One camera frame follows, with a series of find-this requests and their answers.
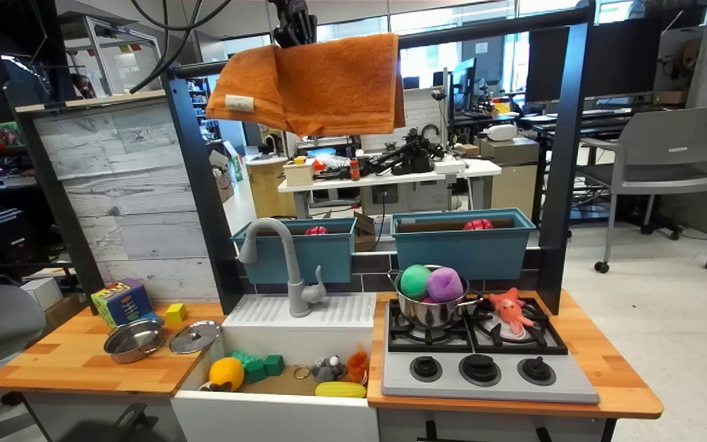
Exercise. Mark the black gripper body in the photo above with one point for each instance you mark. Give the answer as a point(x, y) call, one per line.
point(293, 11)

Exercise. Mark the orange towel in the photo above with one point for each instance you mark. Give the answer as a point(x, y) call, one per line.
point(330, 82)

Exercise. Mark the beige small box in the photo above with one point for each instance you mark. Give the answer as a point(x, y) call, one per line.
point(297, 173)

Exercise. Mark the white board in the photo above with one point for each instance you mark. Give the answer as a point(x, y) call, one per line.
point(428, 112)

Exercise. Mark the black machine on table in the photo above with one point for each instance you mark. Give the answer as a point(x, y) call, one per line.
point(415, 152)

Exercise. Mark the white lab table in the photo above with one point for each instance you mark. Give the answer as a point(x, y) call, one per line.
point(419, 176)

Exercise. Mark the red toy in bin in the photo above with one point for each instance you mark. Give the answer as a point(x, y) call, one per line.
point(477, 223)
point(314, 232)

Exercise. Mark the grey wood-print panel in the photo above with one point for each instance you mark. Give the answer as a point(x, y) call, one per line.
point(123, 187)

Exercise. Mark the teal plastic bin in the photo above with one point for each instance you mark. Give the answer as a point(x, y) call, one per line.
point(468, 254)
point(320, 259)

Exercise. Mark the grey toy faucet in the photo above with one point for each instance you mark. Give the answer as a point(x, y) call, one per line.
point(296, 277)

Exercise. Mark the green plush ball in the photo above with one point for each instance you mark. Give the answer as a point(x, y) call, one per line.
point(412, 281)

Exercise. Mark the white toy sink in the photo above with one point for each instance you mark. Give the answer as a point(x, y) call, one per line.
point(304, 316)

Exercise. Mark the purple plush ball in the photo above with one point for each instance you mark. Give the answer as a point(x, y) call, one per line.
point(444, 285)

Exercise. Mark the yellow toy cube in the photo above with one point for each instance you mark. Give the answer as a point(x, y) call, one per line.
point(175, 316)

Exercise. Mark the steel pot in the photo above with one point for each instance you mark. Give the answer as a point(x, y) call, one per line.
point(431, 313)

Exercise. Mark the colourful toy box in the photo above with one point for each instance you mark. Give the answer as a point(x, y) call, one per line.
point(123, 302)

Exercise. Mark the steel pot lid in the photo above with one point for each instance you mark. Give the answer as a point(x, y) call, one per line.
point(195, 336)

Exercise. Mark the green toy vegetable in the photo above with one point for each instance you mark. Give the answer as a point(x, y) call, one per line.
point(258, 363)

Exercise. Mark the grey toy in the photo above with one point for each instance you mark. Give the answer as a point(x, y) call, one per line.
point(330, 368)

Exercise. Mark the orange toy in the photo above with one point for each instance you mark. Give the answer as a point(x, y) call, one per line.
point(357, 366)

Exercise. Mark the steel bowl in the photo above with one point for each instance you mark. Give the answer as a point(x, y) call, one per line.
point(134, 339)

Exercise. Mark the orange plush lobster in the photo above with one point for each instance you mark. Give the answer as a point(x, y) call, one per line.
point(507, 309)

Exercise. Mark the yellow round toy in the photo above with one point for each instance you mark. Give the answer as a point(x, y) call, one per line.
point(226, 373)

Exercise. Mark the black stove knob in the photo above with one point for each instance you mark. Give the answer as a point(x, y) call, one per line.
point(536, 368)
point(426, 368)
point(480, 368)

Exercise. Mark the yellow toy banana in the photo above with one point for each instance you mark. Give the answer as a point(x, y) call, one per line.
point(341, 389)

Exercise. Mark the grey wheeled chair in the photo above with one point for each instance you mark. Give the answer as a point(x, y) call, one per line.
point(663, 156)

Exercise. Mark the wooden play kitchen counter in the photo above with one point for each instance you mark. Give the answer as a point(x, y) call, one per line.
point(83, 359)

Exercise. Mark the grey toy stove top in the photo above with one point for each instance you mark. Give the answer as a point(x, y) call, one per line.
point(485, 392)

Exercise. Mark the black metal rod frame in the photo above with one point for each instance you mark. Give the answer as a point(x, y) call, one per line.
point(198, 180)

